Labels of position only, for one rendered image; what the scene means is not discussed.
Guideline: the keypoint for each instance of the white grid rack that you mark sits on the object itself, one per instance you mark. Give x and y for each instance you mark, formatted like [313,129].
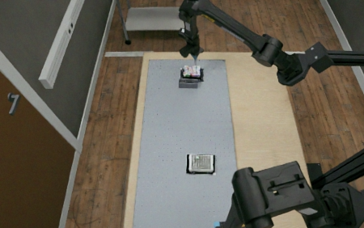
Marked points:
[205,164]

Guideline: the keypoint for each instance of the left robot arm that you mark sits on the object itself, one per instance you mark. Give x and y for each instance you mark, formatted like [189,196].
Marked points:
[253,197]

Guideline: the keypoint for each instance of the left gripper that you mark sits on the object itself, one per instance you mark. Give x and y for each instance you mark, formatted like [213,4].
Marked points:
[217,224]

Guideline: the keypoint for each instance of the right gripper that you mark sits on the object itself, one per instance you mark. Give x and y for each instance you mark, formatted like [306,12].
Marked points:
[200,50]

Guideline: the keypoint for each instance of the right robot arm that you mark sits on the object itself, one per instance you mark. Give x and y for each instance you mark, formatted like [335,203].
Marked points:
[266,50]

